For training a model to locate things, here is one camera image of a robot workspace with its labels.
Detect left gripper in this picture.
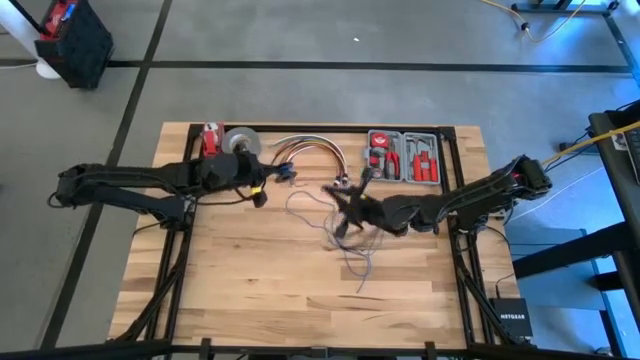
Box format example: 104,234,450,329
199,151,287,192

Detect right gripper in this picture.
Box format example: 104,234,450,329
322,183,390,230

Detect blue ethernet cord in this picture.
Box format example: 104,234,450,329
276,162,387,295

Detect black crate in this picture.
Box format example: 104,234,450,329
33,0,116,91

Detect black side desk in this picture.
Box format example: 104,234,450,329
509,99,640,360

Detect white column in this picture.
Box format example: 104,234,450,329
0,0,62,81

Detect grey duct tape roll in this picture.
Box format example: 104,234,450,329
221,125,263,157

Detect coloured wire bundle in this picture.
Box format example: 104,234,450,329
268,133,350,189

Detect red-handled pliers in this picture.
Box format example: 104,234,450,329
381,148,402,181

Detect black table frame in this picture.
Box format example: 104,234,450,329
106,122,539,360

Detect black network switch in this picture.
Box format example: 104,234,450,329
488,296,535,339

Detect yellow power cord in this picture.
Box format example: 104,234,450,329
539,118,640,166
480,0,587,45

